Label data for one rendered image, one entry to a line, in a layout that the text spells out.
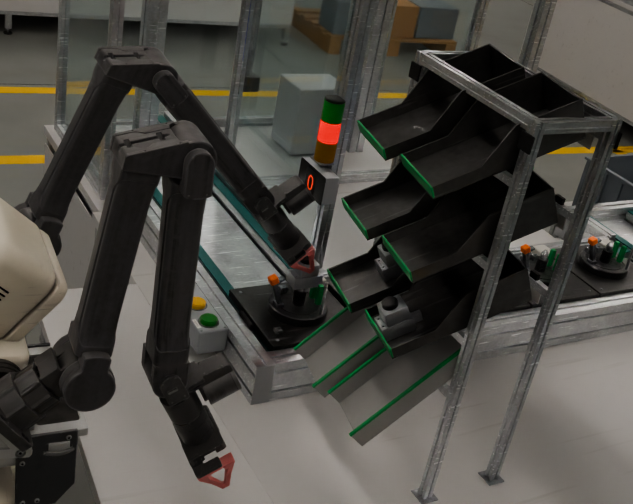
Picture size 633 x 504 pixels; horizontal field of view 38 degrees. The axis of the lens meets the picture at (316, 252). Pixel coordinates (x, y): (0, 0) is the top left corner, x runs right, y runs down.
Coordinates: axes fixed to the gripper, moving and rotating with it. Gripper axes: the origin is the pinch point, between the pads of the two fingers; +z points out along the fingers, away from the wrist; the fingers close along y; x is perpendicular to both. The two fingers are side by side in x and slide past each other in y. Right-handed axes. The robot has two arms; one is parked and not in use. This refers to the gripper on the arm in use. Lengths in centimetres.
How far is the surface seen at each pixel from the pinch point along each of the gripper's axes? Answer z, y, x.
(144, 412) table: -8.0, -13.3, 46.0
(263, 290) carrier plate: 6.7, 9.4, 11.2
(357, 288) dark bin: -11.7, -27.6, -3.6
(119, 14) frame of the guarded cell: -37, 82, -4
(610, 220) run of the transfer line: 100, 33, -93
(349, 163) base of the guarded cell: 64, 96, -40
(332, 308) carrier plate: 15.0, -1.5, 1.2
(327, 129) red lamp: -13.1, 17.3, -23.7
